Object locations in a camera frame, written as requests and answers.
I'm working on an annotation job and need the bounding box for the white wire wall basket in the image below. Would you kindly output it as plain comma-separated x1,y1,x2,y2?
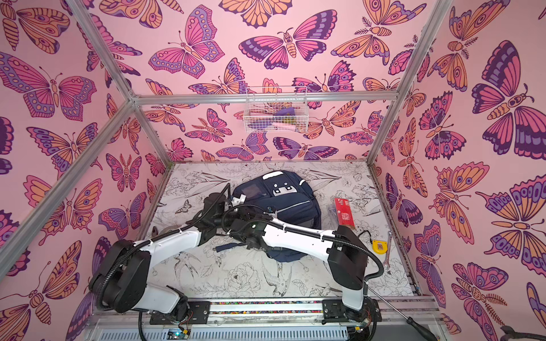
242,86,309,134

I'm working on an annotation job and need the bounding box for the yellow tape measure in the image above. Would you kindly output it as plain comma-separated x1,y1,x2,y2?
358,230,389,254

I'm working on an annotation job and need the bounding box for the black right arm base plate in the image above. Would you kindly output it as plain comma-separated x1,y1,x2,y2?
321,299,351,325

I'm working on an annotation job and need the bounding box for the navy blue student backpack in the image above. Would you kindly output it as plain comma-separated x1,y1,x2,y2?
230,170,321,262

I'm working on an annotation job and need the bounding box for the black screwdriver handle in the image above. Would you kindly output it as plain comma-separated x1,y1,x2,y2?
368,287,439,341

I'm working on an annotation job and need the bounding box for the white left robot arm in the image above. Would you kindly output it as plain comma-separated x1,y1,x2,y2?
88,193,227,321

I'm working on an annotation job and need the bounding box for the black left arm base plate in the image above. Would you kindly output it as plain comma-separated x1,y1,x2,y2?
149,301,211,325

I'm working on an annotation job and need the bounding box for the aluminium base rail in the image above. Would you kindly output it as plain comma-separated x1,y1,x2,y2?
82,298,450,340

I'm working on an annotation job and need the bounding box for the silver wrench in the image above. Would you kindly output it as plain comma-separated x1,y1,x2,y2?
383,232,392,274

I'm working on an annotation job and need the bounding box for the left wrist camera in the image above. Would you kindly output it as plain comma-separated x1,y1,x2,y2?
231,194,246,207

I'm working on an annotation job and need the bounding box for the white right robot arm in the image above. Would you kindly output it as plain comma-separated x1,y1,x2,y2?
214,205,385,313

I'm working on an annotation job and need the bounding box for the small green circuit board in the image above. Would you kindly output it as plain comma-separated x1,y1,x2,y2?
167,328,191,340

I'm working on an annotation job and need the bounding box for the red pencil box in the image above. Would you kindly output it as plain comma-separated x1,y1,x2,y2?
334,197,355,229

